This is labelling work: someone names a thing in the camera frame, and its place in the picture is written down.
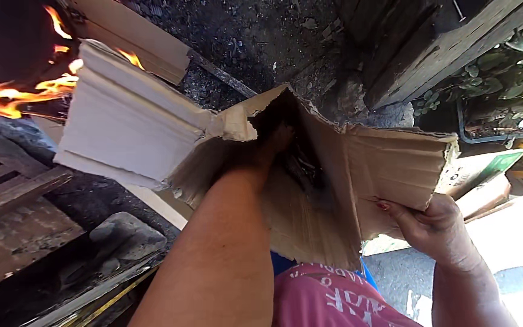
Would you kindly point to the flat grey stone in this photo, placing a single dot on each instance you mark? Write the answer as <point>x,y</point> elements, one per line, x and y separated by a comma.
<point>130,236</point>

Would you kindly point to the long weathered wooden plank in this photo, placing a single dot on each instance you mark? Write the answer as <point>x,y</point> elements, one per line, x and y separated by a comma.
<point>93,295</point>

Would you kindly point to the grey concrete block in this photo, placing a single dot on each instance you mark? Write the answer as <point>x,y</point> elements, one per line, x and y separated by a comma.
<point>397,117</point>

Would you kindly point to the torn brown cardboard box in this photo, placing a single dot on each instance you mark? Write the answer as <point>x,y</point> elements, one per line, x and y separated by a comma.
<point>393,168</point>

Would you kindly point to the rusty brown board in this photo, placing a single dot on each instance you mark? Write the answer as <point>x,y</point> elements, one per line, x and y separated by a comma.
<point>21,243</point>

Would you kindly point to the narrow grey wooden stick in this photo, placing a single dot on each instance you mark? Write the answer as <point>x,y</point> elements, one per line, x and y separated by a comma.
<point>225,77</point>

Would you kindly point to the person's body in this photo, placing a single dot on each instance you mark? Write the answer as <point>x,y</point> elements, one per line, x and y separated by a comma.
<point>320,299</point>

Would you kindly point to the metal nail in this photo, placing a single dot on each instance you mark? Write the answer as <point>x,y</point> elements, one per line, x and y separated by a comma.
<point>458,11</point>

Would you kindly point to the person's left forearm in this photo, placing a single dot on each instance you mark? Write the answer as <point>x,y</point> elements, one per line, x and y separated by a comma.
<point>216,259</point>

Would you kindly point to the weathered wooden post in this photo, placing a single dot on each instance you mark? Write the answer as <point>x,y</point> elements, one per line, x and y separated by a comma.
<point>425,54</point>

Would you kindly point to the large black pot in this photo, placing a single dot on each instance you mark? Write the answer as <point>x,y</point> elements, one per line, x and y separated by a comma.
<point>7,41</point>

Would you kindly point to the person's right forearm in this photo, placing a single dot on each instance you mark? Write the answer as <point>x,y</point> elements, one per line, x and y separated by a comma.
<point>466,290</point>

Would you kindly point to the orange flames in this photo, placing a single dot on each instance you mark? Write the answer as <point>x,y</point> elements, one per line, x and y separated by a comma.
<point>9,101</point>

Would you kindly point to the person's right hand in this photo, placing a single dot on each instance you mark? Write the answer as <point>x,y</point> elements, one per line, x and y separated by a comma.
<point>434,231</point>

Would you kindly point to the person's left fingers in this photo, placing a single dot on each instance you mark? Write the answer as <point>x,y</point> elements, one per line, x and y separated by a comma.
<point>286,131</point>

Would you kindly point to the green leafy plants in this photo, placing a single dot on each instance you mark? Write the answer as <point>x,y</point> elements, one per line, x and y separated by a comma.
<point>488,84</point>

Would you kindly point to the blue plastic seat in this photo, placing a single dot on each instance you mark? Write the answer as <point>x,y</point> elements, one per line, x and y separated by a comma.
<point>280,263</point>

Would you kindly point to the person's right thumb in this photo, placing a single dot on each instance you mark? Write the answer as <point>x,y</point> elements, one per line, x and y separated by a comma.
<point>400,214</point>

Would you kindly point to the flat brown cardboard piece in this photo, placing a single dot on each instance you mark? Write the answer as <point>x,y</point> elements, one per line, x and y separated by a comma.
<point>139,34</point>

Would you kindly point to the carton with green print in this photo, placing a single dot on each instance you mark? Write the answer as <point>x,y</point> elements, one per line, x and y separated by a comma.
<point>484,170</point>

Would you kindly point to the dark plastic planter tray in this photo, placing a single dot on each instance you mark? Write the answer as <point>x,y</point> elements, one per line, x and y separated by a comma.
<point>461,120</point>

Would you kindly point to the person's left hand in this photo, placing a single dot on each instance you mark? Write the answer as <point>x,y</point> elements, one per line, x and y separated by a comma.
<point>277,143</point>

